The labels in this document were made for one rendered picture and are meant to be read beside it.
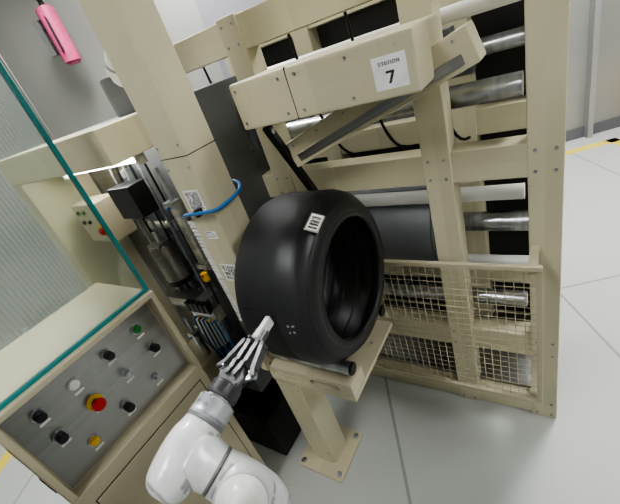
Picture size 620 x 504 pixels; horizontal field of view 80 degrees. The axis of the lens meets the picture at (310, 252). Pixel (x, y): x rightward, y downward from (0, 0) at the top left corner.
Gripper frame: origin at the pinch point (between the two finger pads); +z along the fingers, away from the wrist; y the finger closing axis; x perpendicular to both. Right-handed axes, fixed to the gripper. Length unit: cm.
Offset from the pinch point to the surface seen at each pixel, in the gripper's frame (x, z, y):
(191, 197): -26, 27, 34
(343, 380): 38.3, 9.7, -6.3
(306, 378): 39.8, 7.8, 8.2
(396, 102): -28, 67, -23
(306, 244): -12.8, 19.8, -9.1
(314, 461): 124, 3, 38
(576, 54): 97, 440, -72
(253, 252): -13.1, 15.7, 6.7
